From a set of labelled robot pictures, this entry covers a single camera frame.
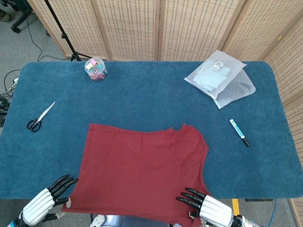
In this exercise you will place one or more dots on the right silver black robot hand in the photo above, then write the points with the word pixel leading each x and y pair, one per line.
pixel 216 210

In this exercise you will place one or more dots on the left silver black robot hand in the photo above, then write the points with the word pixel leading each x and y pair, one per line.
pixel 38 208

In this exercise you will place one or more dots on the red t-shirt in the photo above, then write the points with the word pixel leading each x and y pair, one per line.
pixel 142 170

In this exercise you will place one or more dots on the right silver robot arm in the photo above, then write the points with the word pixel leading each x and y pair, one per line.
pixel 248 222

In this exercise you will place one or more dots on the white plastic bag package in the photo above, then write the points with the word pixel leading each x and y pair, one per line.
pixel 213 73

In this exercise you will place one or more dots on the wicker folding screen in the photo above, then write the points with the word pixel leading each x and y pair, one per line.
pixel 189 28

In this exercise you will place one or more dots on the grey blue robot torso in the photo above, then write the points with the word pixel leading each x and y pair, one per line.
pixel 99 221

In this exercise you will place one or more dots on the white marker pen black cap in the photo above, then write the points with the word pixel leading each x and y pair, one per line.
pixel 237 131

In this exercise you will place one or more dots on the translucent empty plastic bag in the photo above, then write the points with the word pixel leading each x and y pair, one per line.
pixel 239 91

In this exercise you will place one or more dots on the white power plug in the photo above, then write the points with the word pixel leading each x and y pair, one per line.
pixel 15 80

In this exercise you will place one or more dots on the blue carpet table mat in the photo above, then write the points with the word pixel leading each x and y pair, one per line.
pixel 146 94

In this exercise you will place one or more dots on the clear jar of binder clips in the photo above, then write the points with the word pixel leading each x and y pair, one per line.
pixel 95 71

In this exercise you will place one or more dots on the black tripod stand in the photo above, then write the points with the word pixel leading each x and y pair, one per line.
pixel 64 36

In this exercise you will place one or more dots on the black office chair base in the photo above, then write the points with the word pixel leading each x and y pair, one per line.
pixel 17 23

